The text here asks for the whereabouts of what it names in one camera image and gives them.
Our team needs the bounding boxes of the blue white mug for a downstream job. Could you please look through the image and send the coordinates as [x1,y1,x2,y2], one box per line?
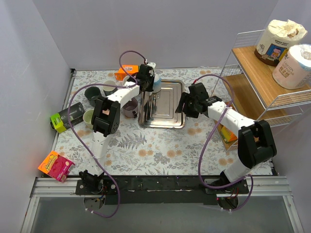
[153,74,161,93]

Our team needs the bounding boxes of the purple mug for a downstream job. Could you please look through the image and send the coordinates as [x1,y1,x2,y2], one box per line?
[122,98,138,118]

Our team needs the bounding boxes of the dark teal mug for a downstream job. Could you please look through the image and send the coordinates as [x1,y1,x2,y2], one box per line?
[84,86,102,107]

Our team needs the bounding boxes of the green mug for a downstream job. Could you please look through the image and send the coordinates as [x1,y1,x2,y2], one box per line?
[83,109,94,130]

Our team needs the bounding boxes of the light blue faceted mug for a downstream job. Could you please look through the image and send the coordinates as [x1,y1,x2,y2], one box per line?
[123,76,132,86]

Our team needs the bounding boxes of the dark grey mug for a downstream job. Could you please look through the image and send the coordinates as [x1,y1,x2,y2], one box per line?
[103,80,118,97]

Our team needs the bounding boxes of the pink mug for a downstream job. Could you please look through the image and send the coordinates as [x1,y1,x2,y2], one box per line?
[102,109,110,116]

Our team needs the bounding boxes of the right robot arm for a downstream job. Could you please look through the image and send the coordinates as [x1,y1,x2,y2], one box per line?
[176,83,277,193]

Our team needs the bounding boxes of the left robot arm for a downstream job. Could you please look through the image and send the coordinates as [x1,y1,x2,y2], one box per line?
[79,62,156,194]

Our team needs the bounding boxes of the orange box at back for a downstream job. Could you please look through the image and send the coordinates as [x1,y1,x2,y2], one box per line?
[114,65,138,81]

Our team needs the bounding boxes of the steel tray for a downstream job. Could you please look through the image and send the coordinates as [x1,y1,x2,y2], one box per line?
[138,80,185,129]

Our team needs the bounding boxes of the orange yellow box on shelf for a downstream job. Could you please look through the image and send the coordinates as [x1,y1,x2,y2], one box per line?
[220,126,238,144]

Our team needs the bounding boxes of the green black box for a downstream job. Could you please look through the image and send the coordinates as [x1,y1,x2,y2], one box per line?
[50,102,85,133]

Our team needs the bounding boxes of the cartoon toilet paper roll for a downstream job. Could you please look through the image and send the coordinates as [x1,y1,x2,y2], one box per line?
[254,19,308,67]

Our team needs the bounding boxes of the pink toilet paper roll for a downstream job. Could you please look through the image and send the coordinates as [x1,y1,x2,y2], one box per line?
[272,44,311,89]

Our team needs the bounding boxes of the orange pink sponge box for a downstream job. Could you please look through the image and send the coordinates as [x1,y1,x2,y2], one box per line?
[38,151,75,183]

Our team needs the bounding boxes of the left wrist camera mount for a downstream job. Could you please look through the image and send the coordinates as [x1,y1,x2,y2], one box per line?
[145,61,156,69]

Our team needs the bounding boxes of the wire wooden shelf rack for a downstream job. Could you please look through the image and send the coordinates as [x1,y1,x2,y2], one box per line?
[210,29,311,152]

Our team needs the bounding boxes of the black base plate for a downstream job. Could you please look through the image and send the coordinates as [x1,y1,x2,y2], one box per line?
[75,174,249,205]

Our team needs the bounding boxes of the aluminium frame rail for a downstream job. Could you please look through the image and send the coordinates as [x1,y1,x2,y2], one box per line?
[22,176,304,233]

